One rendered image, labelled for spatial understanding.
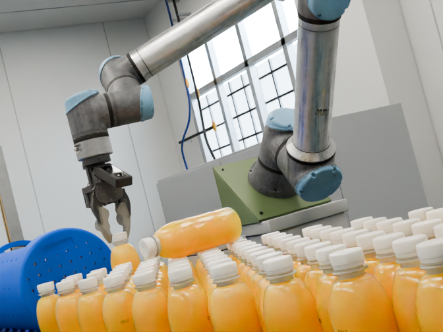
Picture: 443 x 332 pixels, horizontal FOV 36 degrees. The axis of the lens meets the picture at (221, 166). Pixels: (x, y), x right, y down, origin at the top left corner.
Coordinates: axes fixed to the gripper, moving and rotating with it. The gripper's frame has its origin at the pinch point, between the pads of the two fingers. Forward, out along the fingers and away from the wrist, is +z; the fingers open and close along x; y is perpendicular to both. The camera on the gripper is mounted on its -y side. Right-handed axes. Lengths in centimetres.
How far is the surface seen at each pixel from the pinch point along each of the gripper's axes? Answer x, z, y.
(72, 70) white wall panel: -234, -173, 510
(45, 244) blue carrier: 10.0, -2.4, 23.7
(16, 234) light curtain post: -27, -10, 165
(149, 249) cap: 13.3, 3.2, -39.8
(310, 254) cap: 13, 8, -84
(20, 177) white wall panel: -155, -72, 519
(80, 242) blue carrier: 0.5, -0.6, 23.7
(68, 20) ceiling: -236, -222, 493
